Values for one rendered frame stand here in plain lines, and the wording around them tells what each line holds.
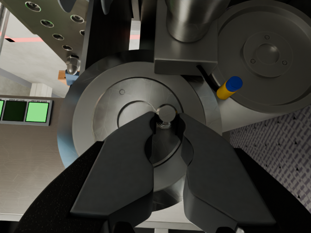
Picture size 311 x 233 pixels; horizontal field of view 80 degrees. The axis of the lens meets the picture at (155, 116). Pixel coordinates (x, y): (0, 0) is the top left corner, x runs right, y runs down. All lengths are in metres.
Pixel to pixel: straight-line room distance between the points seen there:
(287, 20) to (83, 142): 0.23
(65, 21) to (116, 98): 0.31
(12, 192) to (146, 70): 0.51
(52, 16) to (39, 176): 0.37
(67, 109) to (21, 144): 0.42
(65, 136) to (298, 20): 0.25
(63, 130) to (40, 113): 0.40
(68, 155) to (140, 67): 0.10
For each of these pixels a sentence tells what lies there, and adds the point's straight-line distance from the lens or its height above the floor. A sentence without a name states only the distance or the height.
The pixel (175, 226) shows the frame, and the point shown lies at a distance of 0.53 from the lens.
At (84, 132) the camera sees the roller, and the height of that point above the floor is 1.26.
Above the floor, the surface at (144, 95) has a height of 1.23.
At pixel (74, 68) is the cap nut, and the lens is 0.57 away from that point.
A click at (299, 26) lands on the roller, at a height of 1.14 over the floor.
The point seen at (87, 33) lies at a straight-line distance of 0.22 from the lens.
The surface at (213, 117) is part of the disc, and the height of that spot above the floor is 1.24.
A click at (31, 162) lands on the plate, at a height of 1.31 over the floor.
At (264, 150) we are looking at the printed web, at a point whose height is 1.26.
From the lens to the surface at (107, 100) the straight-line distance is 0.16.
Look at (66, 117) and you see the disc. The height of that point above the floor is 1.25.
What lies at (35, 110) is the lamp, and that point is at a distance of 0.59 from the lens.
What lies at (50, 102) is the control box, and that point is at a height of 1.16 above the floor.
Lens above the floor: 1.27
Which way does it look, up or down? 11 degrees down
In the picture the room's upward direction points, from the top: 177 degrees counter-clockwise
